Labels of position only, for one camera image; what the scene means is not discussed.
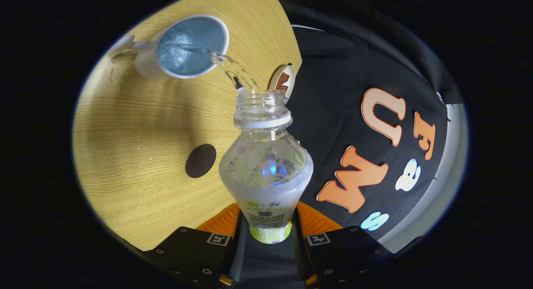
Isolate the white cup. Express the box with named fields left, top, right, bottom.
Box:
left=107, top=15, right=230, bottom=80

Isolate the dark round coaster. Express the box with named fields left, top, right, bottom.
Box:
left=185, top=144, right=217, bottom=179

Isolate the white round plate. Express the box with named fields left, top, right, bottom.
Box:
left=268, top=64, right=296, bottom=93

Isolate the wooden table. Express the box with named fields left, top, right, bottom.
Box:
left=72, top=0, right=303, bottom=252

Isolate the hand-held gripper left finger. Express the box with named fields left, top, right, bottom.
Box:
left=146, top=202, right=244, bottom=287

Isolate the clear plastic juice bottle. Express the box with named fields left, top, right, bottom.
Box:
left=219, top=88, right=314, bottom=244

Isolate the black backdrop cloth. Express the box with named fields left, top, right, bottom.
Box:
left=233, top=0, right=465, bottom=288

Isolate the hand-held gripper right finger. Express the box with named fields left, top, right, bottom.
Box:
left=294, top=201, right=394, bottom=287

